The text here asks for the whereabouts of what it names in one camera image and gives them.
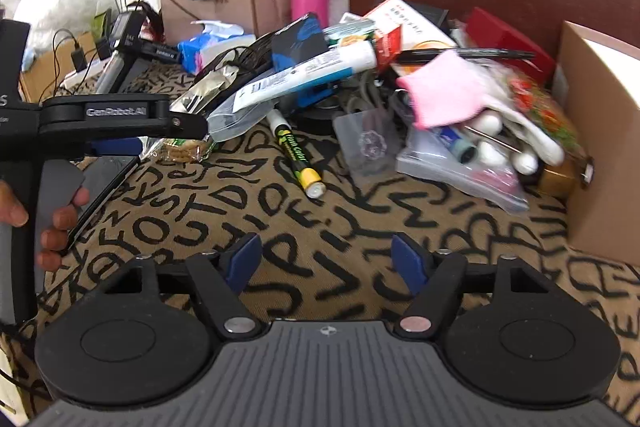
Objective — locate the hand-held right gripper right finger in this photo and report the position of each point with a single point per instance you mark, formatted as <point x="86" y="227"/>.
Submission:
<point x="410" y="262"/>

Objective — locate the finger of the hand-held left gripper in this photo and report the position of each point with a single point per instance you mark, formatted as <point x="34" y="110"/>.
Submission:
<point x="112" y="147"/>
<point x="190" y="124"/>

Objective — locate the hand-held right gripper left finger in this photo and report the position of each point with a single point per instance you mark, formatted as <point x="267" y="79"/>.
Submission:
<point x="242" y="259"/>

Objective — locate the green cookie packet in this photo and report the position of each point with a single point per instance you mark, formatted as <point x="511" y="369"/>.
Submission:
<point x="180" y="151"/>

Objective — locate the brown cardboard box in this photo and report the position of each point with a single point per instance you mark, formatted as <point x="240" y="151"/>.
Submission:
<point x="605" y="147"/>

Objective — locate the person's left hand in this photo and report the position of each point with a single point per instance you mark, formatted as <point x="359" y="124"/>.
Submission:
<point x="60" y="217"/>

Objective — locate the silver foil packet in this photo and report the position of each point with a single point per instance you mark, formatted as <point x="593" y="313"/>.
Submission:
<point x="205" y="89"/>

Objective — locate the blue tissue pack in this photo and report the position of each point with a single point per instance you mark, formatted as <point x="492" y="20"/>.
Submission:
<point x="205" y="49"/>

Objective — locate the black charger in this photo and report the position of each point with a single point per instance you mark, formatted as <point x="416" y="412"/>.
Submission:
<point x="79" y="57"/>

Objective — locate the clear zip bag with toiletries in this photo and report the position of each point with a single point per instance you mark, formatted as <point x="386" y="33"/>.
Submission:
<point x="460" y="177"/>

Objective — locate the yellow and green marker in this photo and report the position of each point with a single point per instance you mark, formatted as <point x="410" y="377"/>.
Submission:
<point x="295" y="152"/>

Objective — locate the small clear plastic bag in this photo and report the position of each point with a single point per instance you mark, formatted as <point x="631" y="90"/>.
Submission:
<point x="370" y="147"/>

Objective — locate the white plastic bag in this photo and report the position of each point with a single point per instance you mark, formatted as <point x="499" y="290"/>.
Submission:
<point x="55" y="7"/>

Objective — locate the black tape roll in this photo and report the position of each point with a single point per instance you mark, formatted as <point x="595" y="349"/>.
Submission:
<point x="320" y="119"/>

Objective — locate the black and blue packet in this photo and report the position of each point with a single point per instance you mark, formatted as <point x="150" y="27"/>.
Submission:
<point x="297" y="44"/>

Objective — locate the wooden block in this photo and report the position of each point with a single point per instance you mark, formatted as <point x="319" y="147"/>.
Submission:
<point x="555" y="179"/>

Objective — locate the pink cloth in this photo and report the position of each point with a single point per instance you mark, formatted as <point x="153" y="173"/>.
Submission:
<point x="440" y="92"/>

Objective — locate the green and white tube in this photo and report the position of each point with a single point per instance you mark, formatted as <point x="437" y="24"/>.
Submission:
<point x="350" y="32"/>

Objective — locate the red and green snack packet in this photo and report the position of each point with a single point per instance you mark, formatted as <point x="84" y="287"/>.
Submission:
<point x="550" y="112"/>

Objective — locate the red sachet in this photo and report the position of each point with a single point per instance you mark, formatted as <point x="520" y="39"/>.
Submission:
<point x="389" y="49"/>

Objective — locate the black marker pen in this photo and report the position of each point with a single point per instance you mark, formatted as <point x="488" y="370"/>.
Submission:
<point x="475" y="54"/>

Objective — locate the white and orange medicine box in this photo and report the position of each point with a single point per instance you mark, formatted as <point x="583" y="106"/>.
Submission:
<point x="405" y="19"/>

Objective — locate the red box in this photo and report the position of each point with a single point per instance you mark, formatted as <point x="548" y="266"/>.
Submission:
<point x="510" y="39"/>

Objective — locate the black box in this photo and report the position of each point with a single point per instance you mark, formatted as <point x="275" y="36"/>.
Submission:
<point x="432" y="14"/>

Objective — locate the black camera device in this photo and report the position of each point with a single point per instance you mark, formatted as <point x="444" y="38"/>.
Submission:
<point x="130" y="37"/>

